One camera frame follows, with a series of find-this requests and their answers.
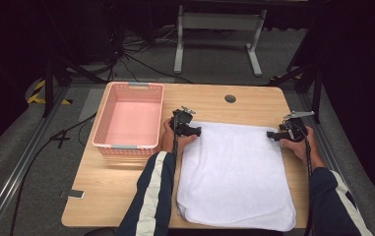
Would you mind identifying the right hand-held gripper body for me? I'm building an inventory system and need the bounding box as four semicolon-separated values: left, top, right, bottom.
278;110;316;144

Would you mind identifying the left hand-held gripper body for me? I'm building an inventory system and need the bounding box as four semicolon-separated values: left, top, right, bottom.
170;105;197;136

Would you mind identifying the white towel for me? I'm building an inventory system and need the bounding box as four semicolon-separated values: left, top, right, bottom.
175;121;297;232

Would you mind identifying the person's right hand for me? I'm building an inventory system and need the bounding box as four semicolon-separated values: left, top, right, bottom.
279;126;327;170

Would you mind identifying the person's left hand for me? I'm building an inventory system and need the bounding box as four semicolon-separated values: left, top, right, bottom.
160;117;199;155

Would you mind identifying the black metal stand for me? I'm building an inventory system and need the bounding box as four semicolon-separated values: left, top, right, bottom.
267;62;325;125

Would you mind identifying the pink plastic basket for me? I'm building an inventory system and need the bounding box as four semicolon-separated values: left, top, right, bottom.
92;82;165;156

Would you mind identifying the grey tape piece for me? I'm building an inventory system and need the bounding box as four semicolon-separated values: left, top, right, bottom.
59;189;86;200

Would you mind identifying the black tripod stand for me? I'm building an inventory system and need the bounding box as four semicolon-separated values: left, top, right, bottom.
41;55;107;118

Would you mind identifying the yellow and black floor tape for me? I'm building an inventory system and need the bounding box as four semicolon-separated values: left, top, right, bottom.
27;79;74;106

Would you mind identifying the left hand-held gripper cable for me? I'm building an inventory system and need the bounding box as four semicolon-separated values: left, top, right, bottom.
172;112;180;156

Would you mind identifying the hand-held gripper cable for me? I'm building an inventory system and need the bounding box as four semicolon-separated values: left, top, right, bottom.
172;112;180;156
286;119;313;236

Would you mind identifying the right hand-held gripper cable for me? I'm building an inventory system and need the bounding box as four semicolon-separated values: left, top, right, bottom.
286;119;313;236

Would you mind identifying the aluminium floor rail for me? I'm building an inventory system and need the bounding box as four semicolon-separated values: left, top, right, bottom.
297;92;350;185
0;87;71;236

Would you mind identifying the bundle of floor cables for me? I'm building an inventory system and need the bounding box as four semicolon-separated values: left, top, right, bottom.
107;24;194;85

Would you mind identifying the white metal desk frame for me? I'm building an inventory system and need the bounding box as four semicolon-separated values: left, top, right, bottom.
173;4;268;78

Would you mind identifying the black floor cable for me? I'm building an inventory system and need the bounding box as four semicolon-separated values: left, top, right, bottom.
9;112;98;236

